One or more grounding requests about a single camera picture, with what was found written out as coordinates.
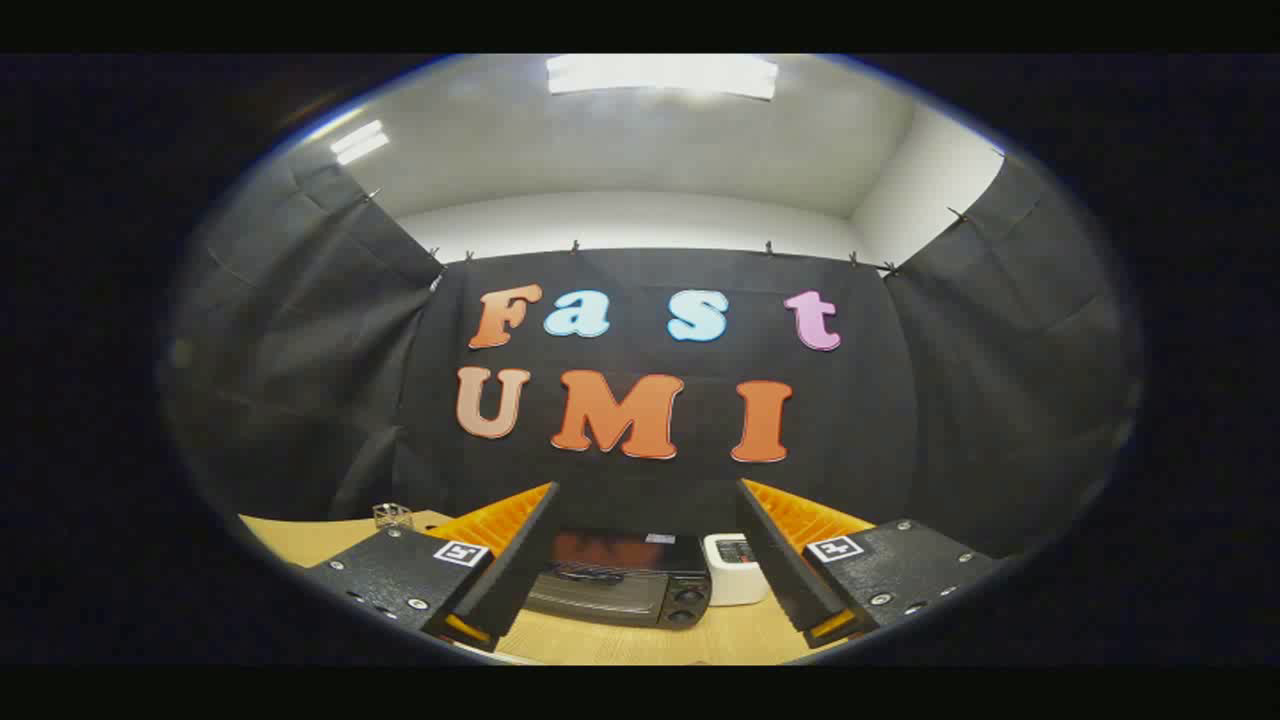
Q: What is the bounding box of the black toaster oven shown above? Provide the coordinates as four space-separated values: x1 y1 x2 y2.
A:
520 530 713 629

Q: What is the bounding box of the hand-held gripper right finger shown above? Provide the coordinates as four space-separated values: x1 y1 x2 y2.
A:
737 478 1001 649

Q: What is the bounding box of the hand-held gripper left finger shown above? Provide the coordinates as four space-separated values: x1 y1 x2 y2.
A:
300 481 561 653

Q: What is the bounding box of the white bread toaster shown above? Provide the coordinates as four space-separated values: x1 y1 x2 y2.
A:
703 533 771 607

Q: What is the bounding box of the small ceiling light panel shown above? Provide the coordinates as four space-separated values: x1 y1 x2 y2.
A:
330 120 391 166

